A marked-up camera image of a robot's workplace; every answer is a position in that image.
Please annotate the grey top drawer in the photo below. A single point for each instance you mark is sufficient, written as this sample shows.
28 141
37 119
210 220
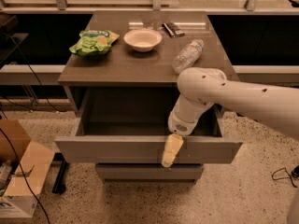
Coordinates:
129 125

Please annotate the grey drawer cabinet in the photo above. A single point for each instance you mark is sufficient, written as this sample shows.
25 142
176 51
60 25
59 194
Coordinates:
124 67

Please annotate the grey drawer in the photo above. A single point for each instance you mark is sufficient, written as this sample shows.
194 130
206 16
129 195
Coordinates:
190 172
129 125

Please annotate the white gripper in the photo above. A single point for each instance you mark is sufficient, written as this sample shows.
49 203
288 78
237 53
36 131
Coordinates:
177 125

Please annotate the dark snack bar wrapper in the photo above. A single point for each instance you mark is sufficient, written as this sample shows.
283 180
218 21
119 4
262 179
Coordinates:
172 29

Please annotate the green chip bag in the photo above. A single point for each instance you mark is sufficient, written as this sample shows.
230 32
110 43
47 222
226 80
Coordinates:
93 42

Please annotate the black metal stand bar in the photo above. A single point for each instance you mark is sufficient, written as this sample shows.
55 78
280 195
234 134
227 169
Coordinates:
59 184

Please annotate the brown cardboard box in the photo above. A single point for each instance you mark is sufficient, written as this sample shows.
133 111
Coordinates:
30 163

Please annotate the grey bottom drawer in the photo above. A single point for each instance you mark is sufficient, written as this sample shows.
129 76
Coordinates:
190 172

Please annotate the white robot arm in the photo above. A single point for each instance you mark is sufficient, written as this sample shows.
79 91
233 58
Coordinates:
200 88

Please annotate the white paper bowl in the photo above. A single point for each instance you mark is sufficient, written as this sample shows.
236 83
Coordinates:
142 40

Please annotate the clear plastic water bottle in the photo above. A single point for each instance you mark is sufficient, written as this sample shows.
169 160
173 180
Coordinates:
188 55

